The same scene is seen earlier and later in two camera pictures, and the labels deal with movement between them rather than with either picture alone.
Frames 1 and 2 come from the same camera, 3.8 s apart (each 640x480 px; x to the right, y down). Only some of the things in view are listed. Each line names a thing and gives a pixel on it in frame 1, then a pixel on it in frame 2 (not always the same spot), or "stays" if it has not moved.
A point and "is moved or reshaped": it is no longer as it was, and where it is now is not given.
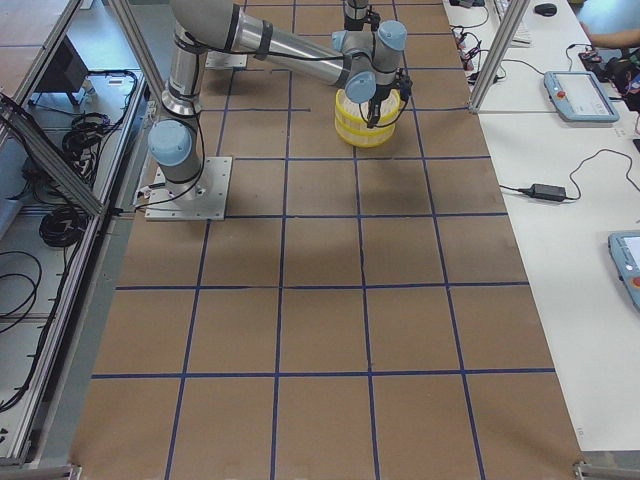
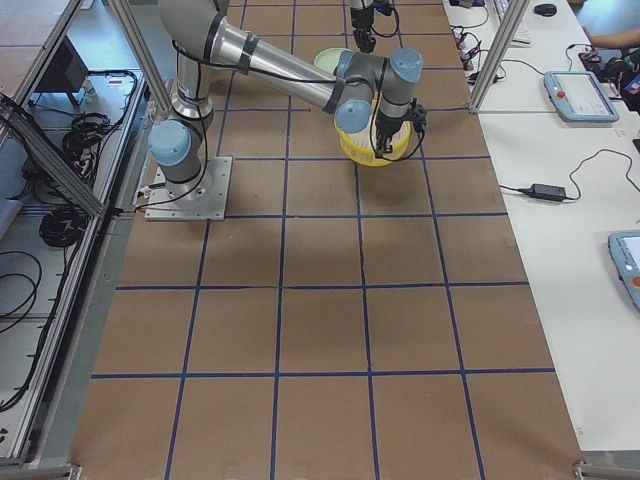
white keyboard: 523,37 stays
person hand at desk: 630,39 stays
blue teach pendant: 579,96 stays
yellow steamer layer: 356,114 is moved or reshaped
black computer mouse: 546,9 stays
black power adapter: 545,191 stays
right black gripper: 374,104 -> 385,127
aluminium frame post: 516,12 stays
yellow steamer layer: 362,138 -> 366,157
